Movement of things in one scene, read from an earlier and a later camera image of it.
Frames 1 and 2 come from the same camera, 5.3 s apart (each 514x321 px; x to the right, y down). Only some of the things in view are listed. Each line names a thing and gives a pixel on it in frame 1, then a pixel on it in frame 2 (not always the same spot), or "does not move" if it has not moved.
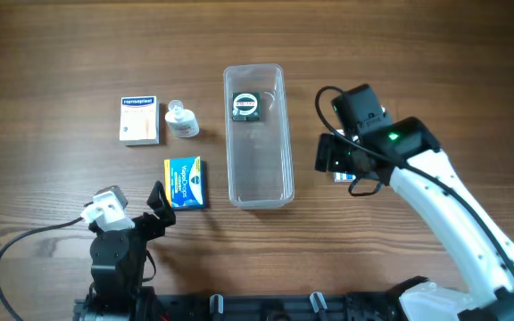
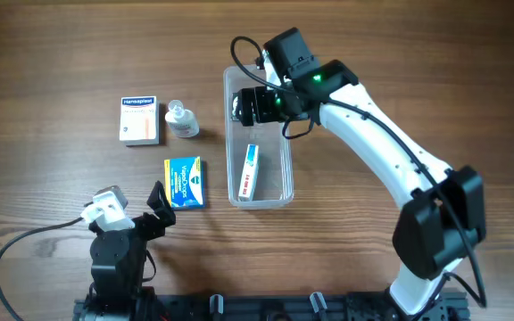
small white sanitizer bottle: x=182 y=122 does not move
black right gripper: x=325 y=152 to x=246 y=105
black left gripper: x=140 y=222 does not move
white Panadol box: x=343 y=176 to x=250 y=174
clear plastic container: x=261 y=155 does not move
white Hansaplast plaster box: x=139 y=119 does not move
